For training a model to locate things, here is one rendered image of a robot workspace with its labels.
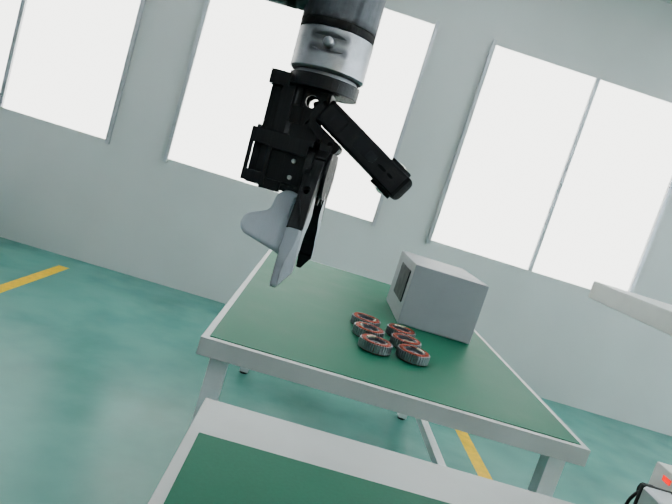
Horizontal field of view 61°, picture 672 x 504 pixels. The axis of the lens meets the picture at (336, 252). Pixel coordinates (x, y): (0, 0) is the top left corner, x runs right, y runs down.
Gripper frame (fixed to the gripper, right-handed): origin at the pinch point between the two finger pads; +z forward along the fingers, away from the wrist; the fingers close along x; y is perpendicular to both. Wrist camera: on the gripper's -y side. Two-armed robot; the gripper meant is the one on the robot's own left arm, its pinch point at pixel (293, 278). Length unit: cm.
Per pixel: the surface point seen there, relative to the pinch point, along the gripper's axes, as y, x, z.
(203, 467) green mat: 9.5, -26.1, 38.2
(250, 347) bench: 18, -88, 38
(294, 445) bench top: -3, -44, 39
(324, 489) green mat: -10, -32, 39
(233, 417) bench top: 10, -46, 38
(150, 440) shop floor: 61, -159, 112
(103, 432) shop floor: 78, -153, 111
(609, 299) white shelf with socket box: -51, -50, -3
